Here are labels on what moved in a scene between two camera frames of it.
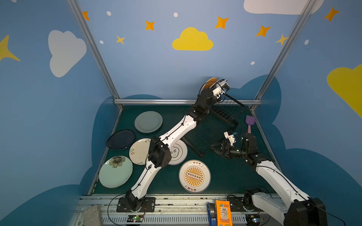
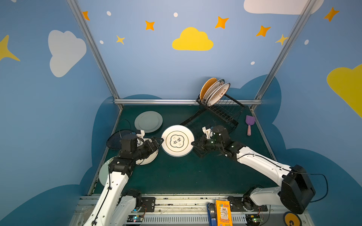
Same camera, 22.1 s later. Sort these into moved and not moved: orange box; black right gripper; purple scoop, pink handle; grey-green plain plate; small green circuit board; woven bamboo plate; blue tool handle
Moved: black right gripper
Not moved: grey-green plain plate; blue tool handle; woven bamboo plate; orange box; purple scoop, pink handle; small green circuit board
